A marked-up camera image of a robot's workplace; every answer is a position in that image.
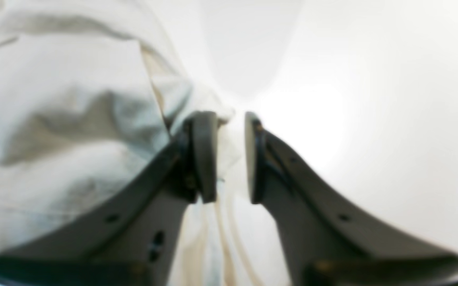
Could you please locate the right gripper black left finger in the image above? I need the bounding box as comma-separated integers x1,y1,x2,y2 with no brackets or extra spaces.
0,112,218,286

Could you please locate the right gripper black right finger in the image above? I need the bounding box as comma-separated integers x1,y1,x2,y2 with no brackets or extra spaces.
245,112,458,286

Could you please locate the beige grey t-shirt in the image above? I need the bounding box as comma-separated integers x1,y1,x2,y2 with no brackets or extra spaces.
0,0,269,286

